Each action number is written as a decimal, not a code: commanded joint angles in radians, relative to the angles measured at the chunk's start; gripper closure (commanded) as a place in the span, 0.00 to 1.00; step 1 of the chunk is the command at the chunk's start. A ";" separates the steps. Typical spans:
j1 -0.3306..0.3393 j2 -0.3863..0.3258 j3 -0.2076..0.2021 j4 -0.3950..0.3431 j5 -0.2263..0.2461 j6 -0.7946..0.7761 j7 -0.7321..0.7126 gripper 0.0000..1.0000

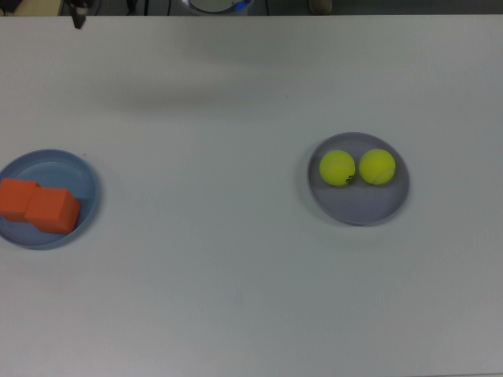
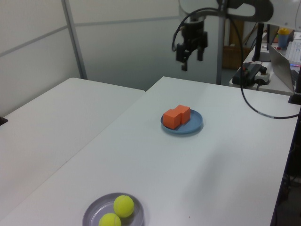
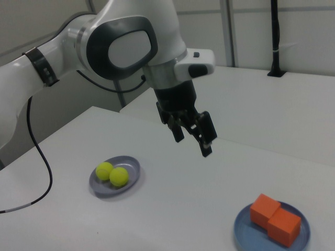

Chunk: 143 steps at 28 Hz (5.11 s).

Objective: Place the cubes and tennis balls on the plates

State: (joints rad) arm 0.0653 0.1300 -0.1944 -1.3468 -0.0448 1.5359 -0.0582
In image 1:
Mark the purple plate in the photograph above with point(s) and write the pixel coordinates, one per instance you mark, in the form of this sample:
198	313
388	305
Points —
361	204

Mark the blue plate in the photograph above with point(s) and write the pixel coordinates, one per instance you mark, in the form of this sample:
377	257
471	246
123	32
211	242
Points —
59	165

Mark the beige round object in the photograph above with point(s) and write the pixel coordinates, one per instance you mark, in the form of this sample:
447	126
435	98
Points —
320	4

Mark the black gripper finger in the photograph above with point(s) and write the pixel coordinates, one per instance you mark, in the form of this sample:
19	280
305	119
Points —
78	15

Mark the light wooden panel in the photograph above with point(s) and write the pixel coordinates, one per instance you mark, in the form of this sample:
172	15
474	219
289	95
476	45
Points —
39	6

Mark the yellow-green tennis ball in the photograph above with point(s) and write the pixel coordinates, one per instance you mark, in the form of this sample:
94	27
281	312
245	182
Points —
336	168
377	166

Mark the orange cube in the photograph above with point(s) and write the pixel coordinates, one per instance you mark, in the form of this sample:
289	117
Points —
13	198
51	208

